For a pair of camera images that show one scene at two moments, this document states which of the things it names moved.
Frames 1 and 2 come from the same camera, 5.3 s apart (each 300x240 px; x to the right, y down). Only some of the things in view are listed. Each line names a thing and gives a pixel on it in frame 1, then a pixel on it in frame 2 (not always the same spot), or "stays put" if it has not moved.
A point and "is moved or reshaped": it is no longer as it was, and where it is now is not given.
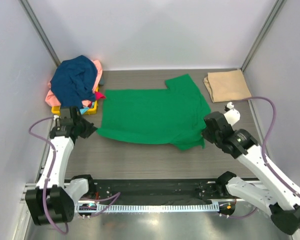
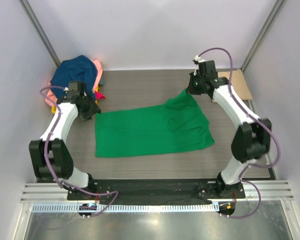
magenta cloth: [98, 95] stays put
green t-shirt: [177, 115] is moved or reshaped
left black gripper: [90, 128] -> [94, 109]
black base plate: [109, 191] stays put
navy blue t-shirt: [74, 80] stays put
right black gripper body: [210, 136] -> [195, 86]
